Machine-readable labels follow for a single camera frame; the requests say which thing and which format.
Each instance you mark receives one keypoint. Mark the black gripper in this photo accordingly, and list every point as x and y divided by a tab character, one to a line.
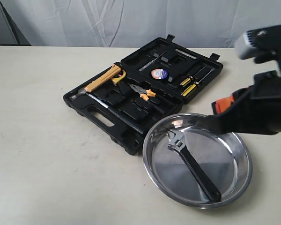
256	109

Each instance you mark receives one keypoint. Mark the black adjustable wrench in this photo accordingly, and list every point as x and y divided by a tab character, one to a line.
178	145

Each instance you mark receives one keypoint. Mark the black plastic tool case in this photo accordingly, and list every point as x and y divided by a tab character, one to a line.
177	60

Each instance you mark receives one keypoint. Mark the round stainless steel tray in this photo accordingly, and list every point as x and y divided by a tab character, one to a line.
224	158

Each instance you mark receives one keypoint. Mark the yellow black screwdriver lower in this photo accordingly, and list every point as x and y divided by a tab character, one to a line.
195	84

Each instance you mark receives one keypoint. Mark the yellow black screwdriver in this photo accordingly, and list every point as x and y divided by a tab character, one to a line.
195	84
194	75

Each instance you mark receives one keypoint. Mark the yellow black screwdriver upper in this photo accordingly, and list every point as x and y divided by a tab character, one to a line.
194	75

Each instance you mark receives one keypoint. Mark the clear test pen screwdriver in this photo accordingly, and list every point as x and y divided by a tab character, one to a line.
151	62

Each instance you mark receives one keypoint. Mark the yellow utility knife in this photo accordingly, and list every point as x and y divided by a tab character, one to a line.
103	78

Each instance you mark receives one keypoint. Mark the white fabric backdrop curtain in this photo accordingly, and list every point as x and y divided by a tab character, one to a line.
132	23

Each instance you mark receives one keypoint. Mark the orange handled pliers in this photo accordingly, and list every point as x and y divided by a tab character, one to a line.
147	95

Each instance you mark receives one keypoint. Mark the black handled claw hammer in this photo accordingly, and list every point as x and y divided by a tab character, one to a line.
112	110

